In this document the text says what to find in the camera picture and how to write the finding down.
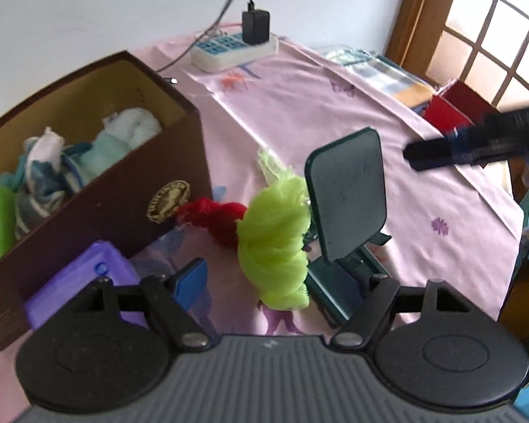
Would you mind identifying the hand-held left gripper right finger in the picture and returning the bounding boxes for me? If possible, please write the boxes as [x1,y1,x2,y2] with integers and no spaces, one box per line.
[330,273,470,350]

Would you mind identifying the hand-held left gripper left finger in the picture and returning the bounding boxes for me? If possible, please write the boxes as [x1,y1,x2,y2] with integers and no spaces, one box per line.
[71,258,212,353]

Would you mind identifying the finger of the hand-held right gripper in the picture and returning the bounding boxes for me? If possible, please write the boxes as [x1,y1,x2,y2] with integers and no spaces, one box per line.
[402,105,529,172]

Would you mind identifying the lime mesh bath pouf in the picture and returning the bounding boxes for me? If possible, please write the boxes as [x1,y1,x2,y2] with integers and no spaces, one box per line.
[237,147,311,311]

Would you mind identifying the brown cardboard box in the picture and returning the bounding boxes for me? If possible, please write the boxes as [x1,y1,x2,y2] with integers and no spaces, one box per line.
[0,50,214,352]

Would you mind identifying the white teal fluffy plush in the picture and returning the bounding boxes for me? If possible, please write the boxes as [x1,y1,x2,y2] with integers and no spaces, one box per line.
[64,108,164,177]

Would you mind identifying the blue-white clothes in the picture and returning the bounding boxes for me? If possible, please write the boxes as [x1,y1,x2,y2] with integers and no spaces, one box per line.
[0,125,93,241]

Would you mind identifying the purple soft packet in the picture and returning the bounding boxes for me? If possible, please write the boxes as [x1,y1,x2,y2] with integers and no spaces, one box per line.
[24,241,148,331]

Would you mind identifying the red box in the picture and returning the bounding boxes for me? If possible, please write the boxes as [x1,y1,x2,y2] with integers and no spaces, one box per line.
[423,78,497,135]

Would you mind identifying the red mesh bath pouf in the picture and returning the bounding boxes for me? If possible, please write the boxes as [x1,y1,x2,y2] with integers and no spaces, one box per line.
[174,198,248,247]

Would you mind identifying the pink printed bedsheet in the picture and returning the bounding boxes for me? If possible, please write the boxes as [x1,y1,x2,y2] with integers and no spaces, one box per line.
[0,31,525,406]

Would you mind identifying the dark green phone stand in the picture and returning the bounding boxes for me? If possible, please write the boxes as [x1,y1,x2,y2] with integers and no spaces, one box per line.
[304,127,400,329]

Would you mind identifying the stack of plastic-wrapped packets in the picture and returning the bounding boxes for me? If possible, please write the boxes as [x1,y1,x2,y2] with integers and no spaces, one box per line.
[324,44,437,111]

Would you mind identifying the white power strip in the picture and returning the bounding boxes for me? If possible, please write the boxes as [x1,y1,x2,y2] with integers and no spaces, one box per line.
[189,31,279,73]

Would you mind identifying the black power adapter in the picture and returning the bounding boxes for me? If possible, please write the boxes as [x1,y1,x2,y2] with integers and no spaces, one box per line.
[242,9,272,46]

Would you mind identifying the wooden window frame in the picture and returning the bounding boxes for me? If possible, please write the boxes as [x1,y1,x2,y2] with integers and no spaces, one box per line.
[385,0,529,111]

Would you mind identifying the grey cable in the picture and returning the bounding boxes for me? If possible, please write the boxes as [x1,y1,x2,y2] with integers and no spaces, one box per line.
[156,0,248,84]

